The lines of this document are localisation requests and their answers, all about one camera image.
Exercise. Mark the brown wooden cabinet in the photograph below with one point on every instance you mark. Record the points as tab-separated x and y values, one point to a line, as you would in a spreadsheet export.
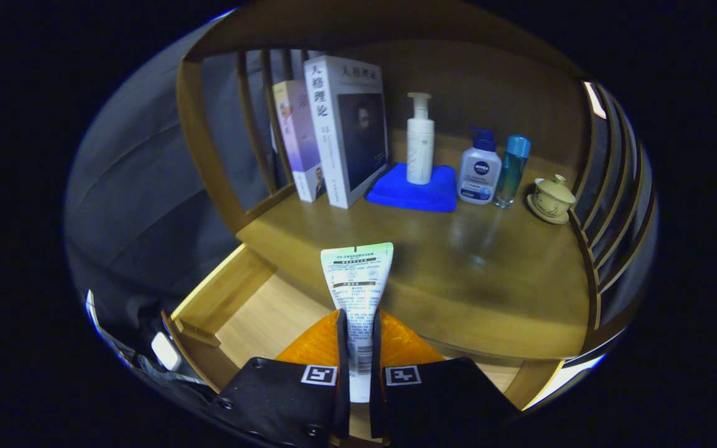
495	81

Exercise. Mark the brown wooden drawer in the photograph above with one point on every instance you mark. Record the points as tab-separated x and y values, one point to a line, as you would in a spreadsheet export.
265	317

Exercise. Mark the teal slim bottle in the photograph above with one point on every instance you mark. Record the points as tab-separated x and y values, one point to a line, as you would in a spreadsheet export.
511	171

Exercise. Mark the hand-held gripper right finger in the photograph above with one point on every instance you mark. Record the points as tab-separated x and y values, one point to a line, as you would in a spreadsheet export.
376	404

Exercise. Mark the white book with portrait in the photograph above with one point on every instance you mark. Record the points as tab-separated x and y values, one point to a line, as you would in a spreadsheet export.
346	124

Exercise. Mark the blue folded towel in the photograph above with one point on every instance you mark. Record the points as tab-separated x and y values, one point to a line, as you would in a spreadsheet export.
408	196

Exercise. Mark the small white device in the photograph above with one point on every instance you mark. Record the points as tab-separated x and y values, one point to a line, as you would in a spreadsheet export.
165	351

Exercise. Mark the wooden countertop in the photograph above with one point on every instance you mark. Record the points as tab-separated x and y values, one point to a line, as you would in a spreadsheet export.
477	274

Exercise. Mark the yellow lidded teacup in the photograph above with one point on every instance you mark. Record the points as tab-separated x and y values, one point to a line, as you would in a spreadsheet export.
551	199

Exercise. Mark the white squeeze tube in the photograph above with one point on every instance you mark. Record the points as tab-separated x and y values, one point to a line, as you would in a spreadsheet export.
358	280

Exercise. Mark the purple book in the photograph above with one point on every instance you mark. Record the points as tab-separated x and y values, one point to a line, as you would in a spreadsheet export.
299	143

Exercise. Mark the white pump bottle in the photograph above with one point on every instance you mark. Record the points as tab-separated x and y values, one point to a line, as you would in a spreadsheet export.
421	149

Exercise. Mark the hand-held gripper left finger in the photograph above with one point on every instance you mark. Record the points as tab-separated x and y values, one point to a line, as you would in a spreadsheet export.
342	398

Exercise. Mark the white bottle with blue cap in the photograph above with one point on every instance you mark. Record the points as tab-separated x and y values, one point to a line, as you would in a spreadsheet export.
478	174

